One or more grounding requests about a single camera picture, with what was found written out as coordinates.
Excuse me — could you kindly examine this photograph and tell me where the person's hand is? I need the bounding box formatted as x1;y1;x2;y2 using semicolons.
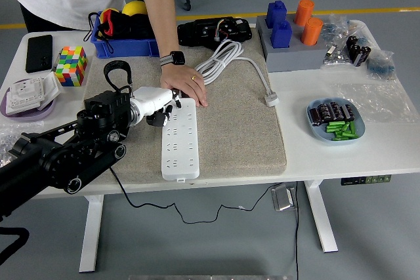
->
159;62;208;108

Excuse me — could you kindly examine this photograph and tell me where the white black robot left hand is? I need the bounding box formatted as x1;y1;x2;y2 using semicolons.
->
135;86;183;128

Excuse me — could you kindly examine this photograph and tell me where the white power strip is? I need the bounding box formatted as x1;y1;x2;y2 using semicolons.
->
160;96;200;182

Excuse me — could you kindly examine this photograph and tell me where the black wrist watch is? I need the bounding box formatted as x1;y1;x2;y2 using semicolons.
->
159;50;186;66

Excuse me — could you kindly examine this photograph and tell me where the blue plastic bin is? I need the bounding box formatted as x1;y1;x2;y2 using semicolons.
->
91;14;161;60

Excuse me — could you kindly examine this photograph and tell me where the grey-brown mat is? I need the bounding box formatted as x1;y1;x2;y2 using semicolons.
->
67;27;288;185

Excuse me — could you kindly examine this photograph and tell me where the multicolour puzzle cube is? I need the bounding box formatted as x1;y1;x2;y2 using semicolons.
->
54;45;89;87

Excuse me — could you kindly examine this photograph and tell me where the blue block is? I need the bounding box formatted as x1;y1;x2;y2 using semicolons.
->
265;0;288;30
270;20;293;50

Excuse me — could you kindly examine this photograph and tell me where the grey block holder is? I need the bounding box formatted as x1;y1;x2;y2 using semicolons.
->
255;14;329;73

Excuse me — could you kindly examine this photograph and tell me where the purple plate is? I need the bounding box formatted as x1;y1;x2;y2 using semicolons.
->
0;94;56;122

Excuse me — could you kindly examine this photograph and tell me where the black smartphone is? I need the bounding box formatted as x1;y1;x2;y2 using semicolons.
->
25;34;53;74

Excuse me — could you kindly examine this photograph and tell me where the orange cylinder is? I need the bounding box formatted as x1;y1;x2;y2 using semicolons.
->
300;17;324;47
293;0;315;27

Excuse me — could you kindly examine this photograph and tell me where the light blue plate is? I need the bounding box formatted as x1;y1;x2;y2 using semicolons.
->
306;97;366;146

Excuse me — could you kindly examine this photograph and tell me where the white table leg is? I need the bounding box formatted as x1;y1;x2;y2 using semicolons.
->
78;194;105;273
303;180;339;254

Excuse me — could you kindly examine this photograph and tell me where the bag of metal nuts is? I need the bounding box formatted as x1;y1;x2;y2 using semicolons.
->
0;121;45;168

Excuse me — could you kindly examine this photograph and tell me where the bag of metal parts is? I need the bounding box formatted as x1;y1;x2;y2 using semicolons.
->
320;43;350;71

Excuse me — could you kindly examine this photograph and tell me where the silver floor socket box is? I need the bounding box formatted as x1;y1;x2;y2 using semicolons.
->
270;185;298;212

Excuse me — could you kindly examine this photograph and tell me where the bag of blue components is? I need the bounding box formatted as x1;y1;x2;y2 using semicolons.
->
364;49;396;81
323;14;354;43

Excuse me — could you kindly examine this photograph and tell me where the bag of black capacitors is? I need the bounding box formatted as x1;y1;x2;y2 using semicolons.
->
344;34;373;68

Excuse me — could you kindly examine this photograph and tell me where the empty clear plastic bag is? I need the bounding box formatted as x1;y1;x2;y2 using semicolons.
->
331;79;420;124

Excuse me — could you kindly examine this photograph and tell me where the black table control panel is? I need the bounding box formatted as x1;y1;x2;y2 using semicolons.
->
340;174;392;186

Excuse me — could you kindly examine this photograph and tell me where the white power strip cord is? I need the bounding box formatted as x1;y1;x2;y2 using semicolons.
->
195;39;280;108

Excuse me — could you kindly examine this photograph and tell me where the black electronic device with wires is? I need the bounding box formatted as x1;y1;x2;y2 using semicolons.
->
177;16;253;48

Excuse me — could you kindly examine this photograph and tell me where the black drawstring pouch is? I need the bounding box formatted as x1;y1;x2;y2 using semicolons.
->
83;10;155;54

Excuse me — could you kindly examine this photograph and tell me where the white wall socket panel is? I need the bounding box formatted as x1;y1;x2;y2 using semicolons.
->
5;76;47;117

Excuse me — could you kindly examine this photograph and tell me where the thin black adapter cord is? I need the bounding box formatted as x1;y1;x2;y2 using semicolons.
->
110;167;286;225

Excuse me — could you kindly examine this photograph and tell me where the black floor cable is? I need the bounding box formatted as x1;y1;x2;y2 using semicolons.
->
293;181;300;280

